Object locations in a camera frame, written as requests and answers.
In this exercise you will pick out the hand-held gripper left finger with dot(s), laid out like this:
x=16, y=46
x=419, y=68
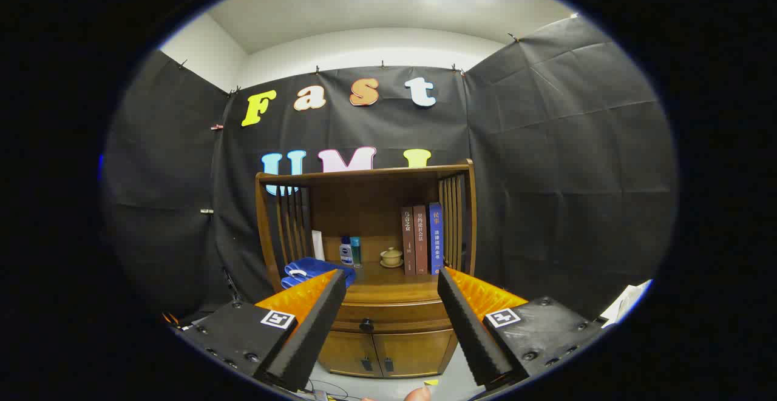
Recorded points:
x=315, y=328

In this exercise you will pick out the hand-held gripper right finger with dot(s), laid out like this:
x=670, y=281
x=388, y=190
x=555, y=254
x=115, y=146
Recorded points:
x=470, y=328

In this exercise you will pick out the wooden drawer with black knob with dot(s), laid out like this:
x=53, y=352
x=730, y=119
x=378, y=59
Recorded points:
x=394, y=316

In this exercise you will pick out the wooden cabinet door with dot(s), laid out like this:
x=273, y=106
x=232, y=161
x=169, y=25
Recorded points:
x=346, y=352
x=419, y=352

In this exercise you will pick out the wooden countertop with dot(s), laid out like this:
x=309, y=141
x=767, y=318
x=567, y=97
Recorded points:
x=388, y=283

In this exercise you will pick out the wooden cabinet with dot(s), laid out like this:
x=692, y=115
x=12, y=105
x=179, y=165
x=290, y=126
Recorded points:
x=364, y=207

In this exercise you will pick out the blue folded towel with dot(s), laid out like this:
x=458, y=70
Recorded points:
x=309, y=267

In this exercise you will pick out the white bottle with blue cap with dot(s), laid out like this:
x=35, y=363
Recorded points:
x=346, y=254

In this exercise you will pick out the white flat box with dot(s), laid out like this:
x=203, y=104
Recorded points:
x=318, y=245

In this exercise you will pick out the teal bottle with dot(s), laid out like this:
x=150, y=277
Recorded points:
x=356, y=249

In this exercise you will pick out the blue book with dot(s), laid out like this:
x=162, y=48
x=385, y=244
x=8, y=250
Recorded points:
x=436, y=237

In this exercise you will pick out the reddish brown book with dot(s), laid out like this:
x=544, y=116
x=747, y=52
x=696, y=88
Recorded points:
x=421, y=240

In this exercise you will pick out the beige lidded teacup with saucer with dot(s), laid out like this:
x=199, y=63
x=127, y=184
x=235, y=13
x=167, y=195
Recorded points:
x=391, y=258

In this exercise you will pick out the dark brown book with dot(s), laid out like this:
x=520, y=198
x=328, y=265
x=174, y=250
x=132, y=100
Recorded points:
x=408, y=243

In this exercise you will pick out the black backdrop cloth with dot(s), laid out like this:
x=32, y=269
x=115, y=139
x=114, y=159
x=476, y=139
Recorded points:
x=546, y=146

